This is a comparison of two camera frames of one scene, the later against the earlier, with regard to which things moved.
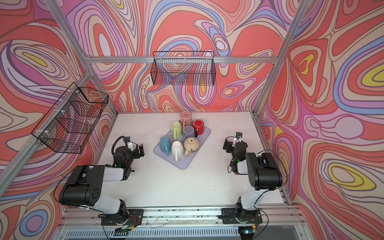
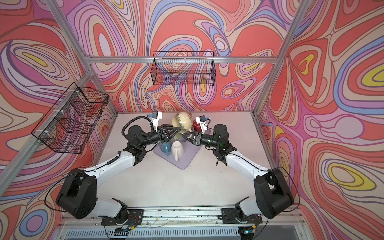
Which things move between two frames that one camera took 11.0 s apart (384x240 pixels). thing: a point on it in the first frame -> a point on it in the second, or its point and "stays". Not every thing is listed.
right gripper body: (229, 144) -> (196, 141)
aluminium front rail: (78, 222) stays
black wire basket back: (183, 68) stays
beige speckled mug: (190, 144) -> (183, 121)
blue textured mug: (165, 145) stays
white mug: (177, 149) stays
